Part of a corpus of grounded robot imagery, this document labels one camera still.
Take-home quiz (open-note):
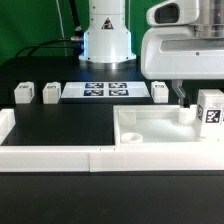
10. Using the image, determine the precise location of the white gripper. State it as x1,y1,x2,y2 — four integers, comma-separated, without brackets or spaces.
141,0,224,108

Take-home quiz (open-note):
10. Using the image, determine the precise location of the white square table top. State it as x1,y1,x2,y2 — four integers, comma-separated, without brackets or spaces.
113,105,224,145

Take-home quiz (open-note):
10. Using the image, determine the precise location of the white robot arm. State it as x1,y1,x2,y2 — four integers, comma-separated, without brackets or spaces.
79,0,224,102

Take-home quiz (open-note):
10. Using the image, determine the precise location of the white U-shaped fence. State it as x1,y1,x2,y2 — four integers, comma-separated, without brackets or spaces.
0,109,224,172

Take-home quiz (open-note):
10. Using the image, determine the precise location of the white tag sheet with markers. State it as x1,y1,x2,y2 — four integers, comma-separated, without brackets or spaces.
61,81,150,99

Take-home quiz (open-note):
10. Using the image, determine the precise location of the black cable bundle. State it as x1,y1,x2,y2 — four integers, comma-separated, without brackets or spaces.
14,0,84,58

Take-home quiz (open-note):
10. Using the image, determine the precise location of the white thin cable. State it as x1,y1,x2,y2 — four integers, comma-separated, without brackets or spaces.
54,0,69,58

